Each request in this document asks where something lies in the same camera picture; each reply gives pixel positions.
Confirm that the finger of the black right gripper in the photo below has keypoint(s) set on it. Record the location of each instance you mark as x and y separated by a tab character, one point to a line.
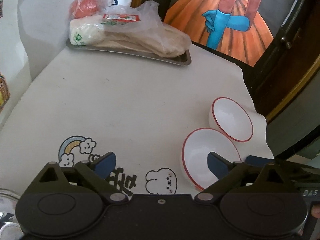
257	161

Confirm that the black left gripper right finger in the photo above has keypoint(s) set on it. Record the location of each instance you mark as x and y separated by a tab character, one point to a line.
220	167

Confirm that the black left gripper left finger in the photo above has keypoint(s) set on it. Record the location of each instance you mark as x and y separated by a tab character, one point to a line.
83	182

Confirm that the white bowl red rim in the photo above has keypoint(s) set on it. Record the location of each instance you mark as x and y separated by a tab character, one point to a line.
231	119
195	149

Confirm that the glass jar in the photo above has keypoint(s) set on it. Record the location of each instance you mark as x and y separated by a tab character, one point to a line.
10	228

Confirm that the steel tray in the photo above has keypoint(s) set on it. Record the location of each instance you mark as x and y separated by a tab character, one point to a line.
182	60

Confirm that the coloured houses drawing sheet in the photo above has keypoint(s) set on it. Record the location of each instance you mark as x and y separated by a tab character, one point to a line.
4	92

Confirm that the white packaged food roll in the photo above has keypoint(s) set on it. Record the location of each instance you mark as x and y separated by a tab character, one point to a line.
92	30

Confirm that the orange dress blue glove painting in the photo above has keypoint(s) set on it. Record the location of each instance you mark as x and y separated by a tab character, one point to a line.
232	27

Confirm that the plastic bag of flatbread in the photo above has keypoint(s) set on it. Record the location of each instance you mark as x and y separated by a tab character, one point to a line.
149	34

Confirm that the red tomato in bag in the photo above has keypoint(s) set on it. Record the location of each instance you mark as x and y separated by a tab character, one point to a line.
84	8

